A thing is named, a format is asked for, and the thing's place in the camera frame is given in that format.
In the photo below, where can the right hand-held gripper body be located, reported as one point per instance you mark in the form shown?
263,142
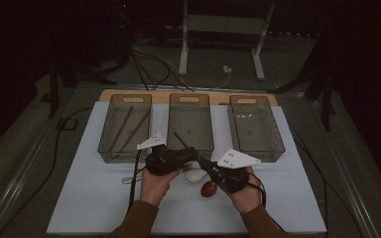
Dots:
233,178

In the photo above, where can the black chopstick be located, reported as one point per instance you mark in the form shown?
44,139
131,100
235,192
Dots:
180,140

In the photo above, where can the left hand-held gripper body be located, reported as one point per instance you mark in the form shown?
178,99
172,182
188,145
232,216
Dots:
162,162

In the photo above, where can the smoky clear plastic bin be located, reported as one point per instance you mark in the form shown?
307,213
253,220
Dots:
125,99
190,122
254,132

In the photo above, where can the white metal stand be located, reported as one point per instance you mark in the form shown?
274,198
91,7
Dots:
225,24

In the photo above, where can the metal floor rail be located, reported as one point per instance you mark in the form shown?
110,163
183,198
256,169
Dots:
20,181
355,198

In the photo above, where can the black floor stand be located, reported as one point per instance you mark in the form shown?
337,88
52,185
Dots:
326,99
53,89

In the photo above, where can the person's right hand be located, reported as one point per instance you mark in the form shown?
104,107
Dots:
246,201

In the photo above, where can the white ceramic spoon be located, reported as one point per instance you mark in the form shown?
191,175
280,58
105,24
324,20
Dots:
195,176

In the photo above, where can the black rectangular floor frame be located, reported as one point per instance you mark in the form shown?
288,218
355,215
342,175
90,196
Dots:
59,124

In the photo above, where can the person's left hand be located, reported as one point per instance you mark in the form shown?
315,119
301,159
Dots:
155,188

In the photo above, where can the brown wooden spoon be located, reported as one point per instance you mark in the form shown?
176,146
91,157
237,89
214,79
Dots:
209,189

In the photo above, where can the white plug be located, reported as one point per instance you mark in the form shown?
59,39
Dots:
227,69

